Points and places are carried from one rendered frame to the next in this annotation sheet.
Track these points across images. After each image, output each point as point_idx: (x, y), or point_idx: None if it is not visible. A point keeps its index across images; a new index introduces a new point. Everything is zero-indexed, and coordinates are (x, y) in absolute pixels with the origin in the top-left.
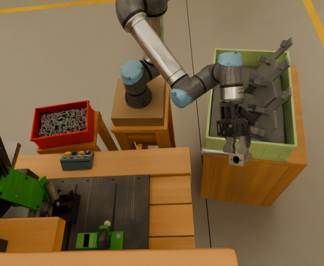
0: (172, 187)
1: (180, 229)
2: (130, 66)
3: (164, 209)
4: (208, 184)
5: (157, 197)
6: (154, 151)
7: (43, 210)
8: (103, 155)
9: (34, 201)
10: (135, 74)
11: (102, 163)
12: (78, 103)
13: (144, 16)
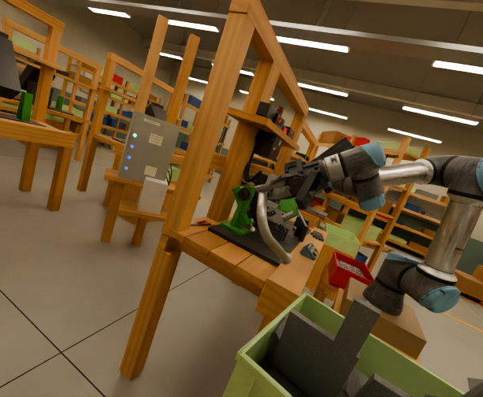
0: (259, 268)
1: (220, 250)
2: (408, 257)
3: (243, 255)
4: None
5: (255, 259)
6: (302, 278)
7: (276, 214)
8: (310, 261)
9: (283, 204)
10: (395, 253)
11: (302, 257)
12: (371, 280)
13: (425, 165)
